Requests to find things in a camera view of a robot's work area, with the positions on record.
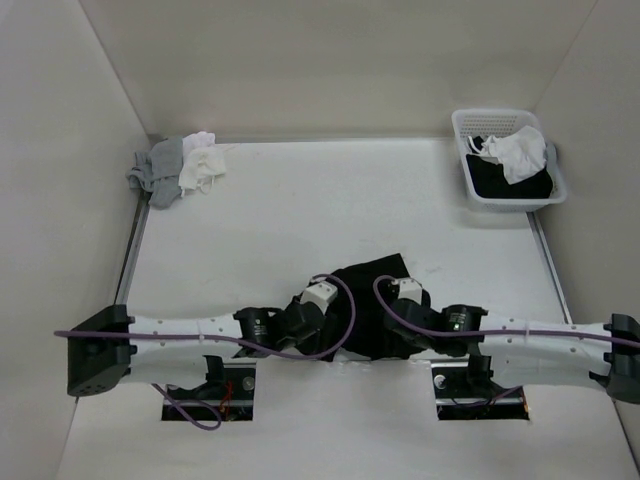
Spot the black tank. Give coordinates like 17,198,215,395
466,136,554,199
316,253,430,360

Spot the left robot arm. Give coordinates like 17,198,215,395
59,291,335,399

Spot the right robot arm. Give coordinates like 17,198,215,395
381,298,639,404

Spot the black tank top in basket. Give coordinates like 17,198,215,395
466,136,554,199

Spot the white tank top on table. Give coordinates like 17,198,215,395
178,131,227,197

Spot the grey tank top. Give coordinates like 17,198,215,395
125,136,183,210

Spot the white tank top in basket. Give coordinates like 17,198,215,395
478,126,547,184

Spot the white plastic basket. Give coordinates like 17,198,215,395
451,108,568,213

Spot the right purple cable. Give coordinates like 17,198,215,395
373,274,640,351

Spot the purple cable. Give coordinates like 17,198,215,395
53,273,357,431
373,274,640,351

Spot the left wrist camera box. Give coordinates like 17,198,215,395
300,281,338,308

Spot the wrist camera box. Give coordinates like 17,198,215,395
300,281,338,308
391,277,423,304

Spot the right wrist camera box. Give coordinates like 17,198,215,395
391,277,423,304

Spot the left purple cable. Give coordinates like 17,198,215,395
53,273,357,431

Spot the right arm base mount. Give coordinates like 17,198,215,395
431,357,529,421

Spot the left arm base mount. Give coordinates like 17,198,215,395
165,356,256,426

